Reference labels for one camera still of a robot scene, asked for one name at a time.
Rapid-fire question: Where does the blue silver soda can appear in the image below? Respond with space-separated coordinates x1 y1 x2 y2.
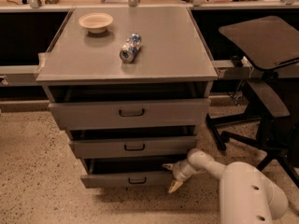
120 34 141 63

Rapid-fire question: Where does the white paper bowl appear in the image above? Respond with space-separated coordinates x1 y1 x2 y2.
78 13 113 34

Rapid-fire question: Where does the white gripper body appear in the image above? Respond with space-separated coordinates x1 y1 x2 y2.
172 160 196 182

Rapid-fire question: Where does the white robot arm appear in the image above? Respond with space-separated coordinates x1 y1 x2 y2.
164 148 289 224

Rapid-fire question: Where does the grey middle drawer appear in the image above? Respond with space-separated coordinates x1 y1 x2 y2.
69 136 197 159

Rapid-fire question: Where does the grey bottom drawer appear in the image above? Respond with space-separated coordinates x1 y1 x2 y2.
80 155 186 189

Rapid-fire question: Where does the grey top drawer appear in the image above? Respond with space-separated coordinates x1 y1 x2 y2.
49 99 210 131

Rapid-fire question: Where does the grey drawer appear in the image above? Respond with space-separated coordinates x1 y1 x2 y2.
49 99 210 131
69 136 197 159
80 155 186 189

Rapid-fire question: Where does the grey drawer cabinet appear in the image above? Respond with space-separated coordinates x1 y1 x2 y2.
36 6 219 173

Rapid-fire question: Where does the black office chair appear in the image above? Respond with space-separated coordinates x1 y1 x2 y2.
206 16 299 187

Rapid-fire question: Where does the long workbench shelf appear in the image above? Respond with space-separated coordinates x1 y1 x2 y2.
0 0 299 87

